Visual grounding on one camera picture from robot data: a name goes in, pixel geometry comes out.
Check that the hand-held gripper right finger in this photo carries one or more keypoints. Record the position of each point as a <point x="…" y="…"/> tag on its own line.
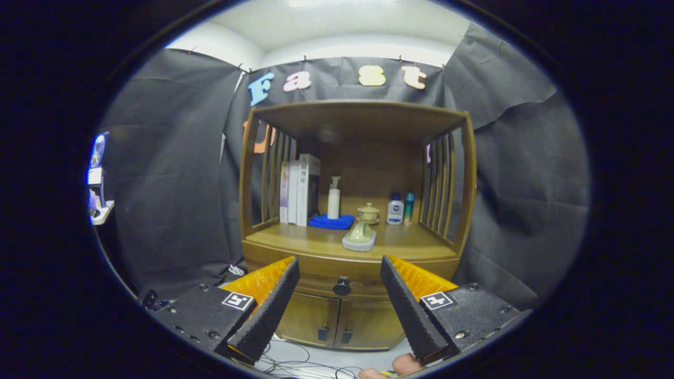
<point x="410" y="316"/>

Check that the white pump bottle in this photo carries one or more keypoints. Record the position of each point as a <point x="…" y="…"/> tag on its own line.
<point x="334" y="205"/>

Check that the white book with portrait cover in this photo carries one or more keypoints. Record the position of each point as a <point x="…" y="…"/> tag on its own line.
<point x="307" y="189"/>

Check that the teal bottle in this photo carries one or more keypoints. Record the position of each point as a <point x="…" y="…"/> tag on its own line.
<point x="408" y="209"/>

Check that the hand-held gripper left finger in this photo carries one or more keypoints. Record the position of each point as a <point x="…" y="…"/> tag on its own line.
<point x="268" y="316"/>

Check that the blue folded cloth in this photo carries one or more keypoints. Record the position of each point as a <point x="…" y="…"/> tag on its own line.
<point x="329" y="223"/>

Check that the wooden cabinet door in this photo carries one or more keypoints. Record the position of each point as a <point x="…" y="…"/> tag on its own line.
<point x="308" y="321"/>
<point x="368" y="326"/>

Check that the screen on white stand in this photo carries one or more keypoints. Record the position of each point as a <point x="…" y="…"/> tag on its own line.
<point x="96" y="179"/>

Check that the lidded ceramic tea cup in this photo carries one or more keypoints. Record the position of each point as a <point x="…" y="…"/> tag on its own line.
<point x="368" y="214"/>

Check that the black electronic device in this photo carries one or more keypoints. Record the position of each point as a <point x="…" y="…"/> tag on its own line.
<point x="152" y="301"/>

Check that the wooden cabinet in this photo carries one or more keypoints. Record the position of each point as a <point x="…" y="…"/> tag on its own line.
<point x="358" y="118"/>

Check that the white lotion bottle blue cap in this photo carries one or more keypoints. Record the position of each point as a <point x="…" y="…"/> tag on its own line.
<point x="395" y="213"/>

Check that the wooden countertop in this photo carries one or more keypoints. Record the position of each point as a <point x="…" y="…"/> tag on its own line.
<point x="410" y="245"/>

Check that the pale purple book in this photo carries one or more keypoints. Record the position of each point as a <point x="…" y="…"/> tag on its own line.
<point x="284" y="195"/>

